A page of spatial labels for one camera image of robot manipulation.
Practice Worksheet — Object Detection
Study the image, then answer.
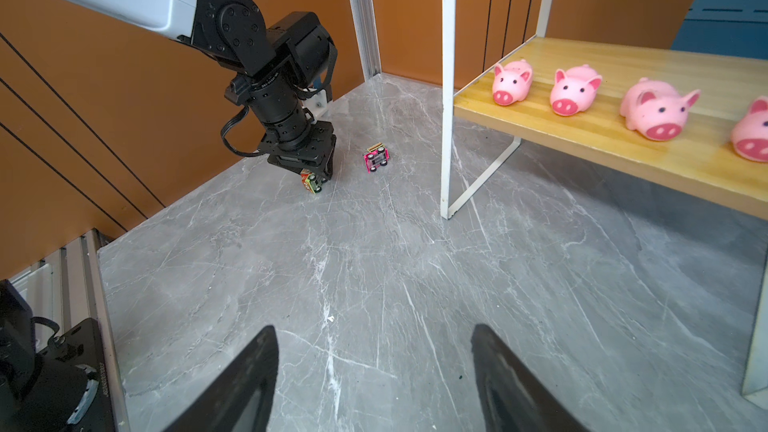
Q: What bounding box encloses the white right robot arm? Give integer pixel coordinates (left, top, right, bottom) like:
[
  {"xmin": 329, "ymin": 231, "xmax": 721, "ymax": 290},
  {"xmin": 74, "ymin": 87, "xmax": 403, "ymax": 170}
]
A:
[{"xmin": 1, "ymin": 280, "xmax": 585, "ymax": 431}]

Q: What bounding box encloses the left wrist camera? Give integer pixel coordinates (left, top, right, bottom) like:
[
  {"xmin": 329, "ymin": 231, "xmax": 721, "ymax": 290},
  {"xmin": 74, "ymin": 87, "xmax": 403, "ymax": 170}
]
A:
[{"xmin": 301, "ymin": 87, "xmax": 332, "ymax": 120}]

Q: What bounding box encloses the pink toy pig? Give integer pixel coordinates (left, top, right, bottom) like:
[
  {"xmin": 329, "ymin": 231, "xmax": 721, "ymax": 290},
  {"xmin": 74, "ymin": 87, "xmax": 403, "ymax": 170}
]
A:
[
  {"xmin": 550, "ymin": 64, "xmax": 603, "ymax": 117},
  {"xmin": 492, "ymin": 59, "xmax": 533, "ymax": 106},
  {"xmin": 620, "ymin": 77, "xmax": 701, "ymax": 142},
  {"xmin": 731, "ymin": 96, "xmax": 768, "ymax": 163}
]

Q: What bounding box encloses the wooden two-tier shelf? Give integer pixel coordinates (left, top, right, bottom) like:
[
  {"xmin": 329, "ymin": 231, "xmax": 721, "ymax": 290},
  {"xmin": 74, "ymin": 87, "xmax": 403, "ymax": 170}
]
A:
[{"xmin": 439, "ymin": 0, "xmax": 768, "ymax": 412}]

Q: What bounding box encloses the aluminium mounting rail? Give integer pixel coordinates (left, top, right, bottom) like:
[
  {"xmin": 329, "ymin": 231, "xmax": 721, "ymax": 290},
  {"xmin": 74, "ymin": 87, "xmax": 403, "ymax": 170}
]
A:
[{"xmin": 1, "ymin": 230, "xmax": 130, "ymax": 431}]

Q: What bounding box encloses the pink toy truck striped roof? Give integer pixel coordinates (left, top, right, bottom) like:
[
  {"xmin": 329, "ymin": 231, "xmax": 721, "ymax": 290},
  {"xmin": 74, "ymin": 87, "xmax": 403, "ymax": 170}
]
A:
[{"xmin": 363, "ymin": 143, "xmax": 390, "ymax": 173}]

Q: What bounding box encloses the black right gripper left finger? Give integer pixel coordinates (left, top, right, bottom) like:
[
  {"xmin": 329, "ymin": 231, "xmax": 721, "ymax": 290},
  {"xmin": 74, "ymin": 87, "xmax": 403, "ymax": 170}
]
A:
[{"xmin": 166, "ymin": 325, "xmax": 279, "ymax": 432}]

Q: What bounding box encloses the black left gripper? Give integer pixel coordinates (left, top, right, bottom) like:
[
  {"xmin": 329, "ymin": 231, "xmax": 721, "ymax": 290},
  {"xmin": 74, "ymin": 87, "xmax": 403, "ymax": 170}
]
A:
[{"xmin": 224, "ymin": 73, "xmax": 336, "ymax": 182}]

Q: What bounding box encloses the left aluminium corner post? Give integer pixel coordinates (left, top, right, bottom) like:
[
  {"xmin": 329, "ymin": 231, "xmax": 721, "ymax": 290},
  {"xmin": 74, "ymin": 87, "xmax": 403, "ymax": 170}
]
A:
[{"xmin": 350, "ymin": 0, "xmax": 382, "ymax": 81}]

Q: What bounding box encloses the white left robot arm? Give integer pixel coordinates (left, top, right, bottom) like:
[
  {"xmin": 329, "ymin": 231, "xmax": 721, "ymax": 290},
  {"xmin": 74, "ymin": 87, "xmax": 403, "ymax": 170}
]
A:
[{"xmin": 66, "ymin": 0, "xmax": 338, "ymax": 182}]

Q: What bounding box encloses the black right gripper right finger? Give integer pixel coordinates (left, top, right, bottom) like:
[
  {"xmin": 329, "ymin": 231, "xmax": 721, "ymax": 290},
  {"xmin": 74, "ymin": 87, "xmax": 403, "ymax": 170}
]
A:
[{"xmin": 471, "ymin": 324, "xmax": 586, "ymax": 432}]

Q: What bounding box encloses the green red toy truck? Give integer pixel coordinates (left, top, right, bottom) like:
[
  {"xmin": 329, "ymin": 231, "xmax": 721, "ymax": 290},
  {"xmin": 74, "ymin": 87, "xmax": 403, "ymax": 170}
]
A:
[{"xmin": 300, "ymin": 170, "xmax": 322, "ymax": 194}]

